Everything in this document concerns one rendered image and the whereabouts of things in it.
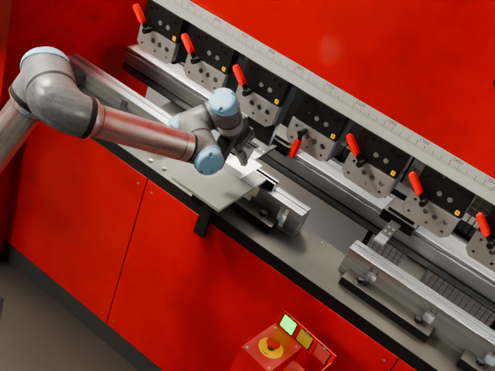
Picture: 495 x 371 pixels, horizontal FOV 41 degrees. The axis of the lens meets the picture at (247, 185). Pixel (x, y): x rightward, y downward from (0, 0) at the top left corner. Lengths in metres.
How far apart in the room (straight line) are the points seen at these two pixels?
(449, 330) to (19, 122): 1.30
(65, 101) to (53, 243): 1.30
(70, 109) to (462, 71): 0.94
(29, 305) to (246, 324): 1.01
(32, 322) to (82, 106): 1.46
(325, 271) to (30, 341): 1.24
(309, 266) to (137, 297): 0.74
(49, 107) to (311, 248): 0.99
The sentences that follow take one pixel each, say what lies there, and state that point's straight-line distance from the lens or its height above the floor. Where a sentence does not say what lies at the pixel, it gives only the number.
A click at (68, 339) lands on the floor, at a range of 2.76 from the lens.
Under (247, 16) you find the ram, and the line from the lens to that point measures 1.96.
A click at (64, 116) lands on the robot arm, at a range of 1.48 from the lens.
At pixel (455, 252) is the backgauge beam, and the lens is 2.24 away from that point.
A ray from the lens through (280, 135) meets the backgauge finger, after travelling 2.28.
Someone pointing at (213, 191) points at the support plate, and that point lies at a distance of 1.95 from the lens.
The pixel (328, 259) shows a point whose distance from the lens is 2.10.
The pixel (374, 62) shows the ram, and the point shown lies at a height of 1.51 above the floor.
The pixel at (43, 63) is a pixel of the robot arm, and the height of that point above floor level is 1.38.
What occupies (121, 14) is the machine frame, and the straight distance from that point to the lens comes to 2.72.
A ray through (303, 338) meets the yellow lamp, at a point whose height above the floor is 0.81.
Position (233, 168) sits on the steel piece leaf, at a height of 1.02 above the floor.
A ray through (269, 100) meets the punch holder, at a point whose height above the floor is 1.26.
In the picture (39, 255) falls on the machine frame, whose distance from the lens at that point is 2.82.
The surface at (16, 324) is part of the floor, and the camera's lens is 2.79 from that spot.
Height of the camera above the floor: 2.12
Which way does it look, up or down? 34 degrees down
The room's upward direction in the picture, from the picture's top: 22 degrees clockwise
